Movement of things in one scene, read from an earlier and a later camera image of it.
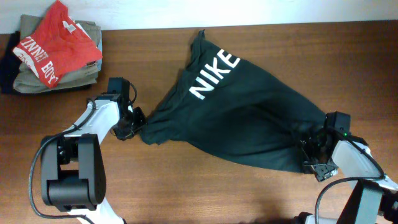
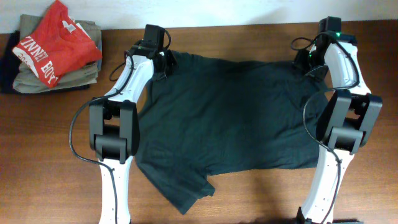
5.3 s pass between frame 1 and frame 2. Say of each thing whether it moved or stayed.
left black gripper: moved
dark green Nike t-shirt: moved
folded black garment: stayed
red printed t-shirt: stayed
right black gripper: moved
